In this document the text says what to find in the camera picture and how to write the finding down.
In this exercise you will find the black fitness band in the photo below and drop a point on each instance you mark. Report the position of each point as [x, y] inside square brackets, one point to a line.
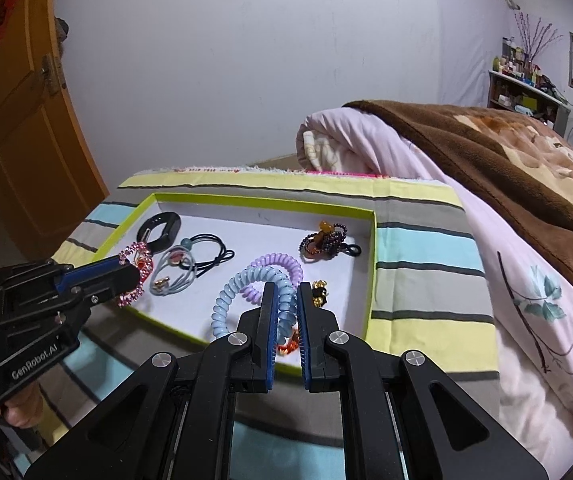
[171, 222]

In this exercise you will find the orange wooden door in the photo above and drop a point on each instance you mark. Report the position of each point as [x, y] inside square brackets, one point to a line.
[16, 135]

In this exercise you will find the purple flower branches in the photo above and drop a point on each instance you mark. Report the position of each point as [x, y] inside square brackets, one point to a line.
[536, 40]

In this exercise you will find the brown plush blanket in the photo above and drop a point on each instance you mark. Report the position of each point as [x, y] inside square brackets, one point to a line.
[466, 160]

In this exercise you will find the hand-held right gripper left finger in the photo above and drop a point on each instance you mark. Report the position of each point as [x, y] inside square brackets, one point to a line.
[266, 340]

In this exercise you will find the cluttered white shelf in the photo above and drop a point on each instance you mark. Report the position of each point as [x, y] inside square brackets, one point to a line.
[521, 95]

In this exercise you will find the striped bed sheet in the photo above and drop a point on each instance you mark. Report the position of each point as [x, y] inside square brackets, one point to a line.
[416, 270]

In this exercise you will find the red door decoration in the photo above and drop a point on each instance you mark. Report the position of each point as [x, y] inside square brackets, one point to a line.
[4, 17]

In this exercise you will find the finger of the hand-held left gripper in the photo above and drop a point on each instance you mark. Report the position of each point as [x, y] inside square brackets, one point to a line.
[91, 272]
[111, 285]

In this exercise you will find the white towel pink trim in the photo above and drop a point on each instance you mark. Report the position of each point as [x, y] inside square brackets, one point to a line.
[266, 171]

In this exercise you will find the metal door latch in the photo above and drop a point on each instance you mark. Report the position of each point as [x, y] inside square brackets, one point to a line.
[50, 75]

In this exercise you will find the person's left hand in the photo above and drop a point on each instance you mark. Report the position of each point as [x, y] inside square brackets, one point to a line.
[16, 412]

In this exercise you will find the lime green cardboard box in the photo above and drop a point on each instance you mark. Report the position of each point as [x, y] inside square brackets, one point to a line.
[266, 230]

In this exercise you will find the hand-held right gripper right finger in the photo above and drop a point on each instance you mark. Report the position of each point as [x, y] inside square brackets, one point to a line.
[306, 340]

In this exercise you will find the pink floral quilt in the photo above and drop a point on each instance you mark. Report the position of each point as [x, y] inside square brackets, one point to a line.
[531, 360]

